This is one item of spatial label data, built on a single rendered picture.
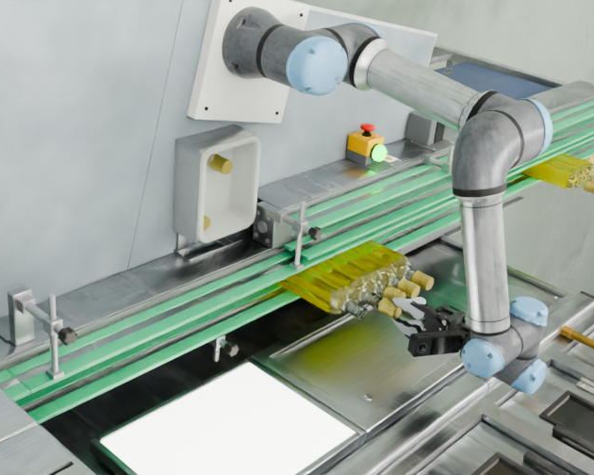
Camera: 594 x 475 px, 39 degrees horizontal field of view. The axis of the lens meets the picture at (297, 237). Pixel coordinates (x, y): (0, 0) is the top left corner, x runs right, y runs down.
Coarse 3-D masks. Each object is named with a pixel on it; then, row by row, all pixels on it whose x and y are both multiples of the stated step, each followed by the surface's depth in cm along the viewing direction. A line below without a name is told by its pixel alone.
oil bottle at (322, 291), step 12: (300, 276) 195; (312, 276) 195; (324, 276) 196; (288, 288) 199; (300, 288) 196; (312, 288) 193; (324, 288) 191; (336, 288) 191; (348, 288) 192; (312, 300) 194; (324, 300) 191; (336, 300) 189; (336, 312) 191
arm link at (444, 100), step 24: (360, 24) 180; (360, 48) 173; (384, 48) 174; (360, 72) 173; (384, 72) 171; (408, 72) 168; (432, 72) 167; (408, 96) 168; (432, 96) 164; (456, 96) 162; (480, 96) 158; (504, 96) 159; (456, 120) 162; (528, 120) 153; (528, 144) 152
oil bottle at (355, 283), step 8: (320, 264) 200; (328, 264) 200; (336, 264) 200; (328, 272) 197; (336, 272) 197; (344, 272) 197; (352, 272) 197; (336, 280) 195; (344, 280) 194; (352, 280) 194; (360, 280) 195; (352, 288) 193; (360, 288) 193; (352, 296) 194
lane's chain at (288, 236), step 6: (552, 114) 288; (414, 168) 233; (396, 174) 227; (378, 180) 221; (438, 180) 246; (366, 186) 218; (348, 192) 213; (408, 192) 235; (330, 198) 208; (396, 198) 232; (318, 204) 205; (366, 210) 222; (336, 222) 214; (282, 228) 198; (288, 228) 200; (282, 234) 199; (288, 234) 201; (294, 234) 203; (306, 234) 206; (282, 240) 200; (288, 240) 202; (282, 246) 201
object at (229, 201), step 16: (224, 144) 179; (240, 144) 182; (256, 144) 186; (240, 160) 191; (256, 160) 188; (208, 176) 189; (224, 176) 193; (240, 176) 193; (256, 176) 190; (208, 192) 191; (224, 192) 195; (240, 192) 194; (256, 192) 192; (208, 208) 193; (224, 208) 197; (240, 208) 196; (224, 224) 192; (240, 224) 193; (208, 240) 186
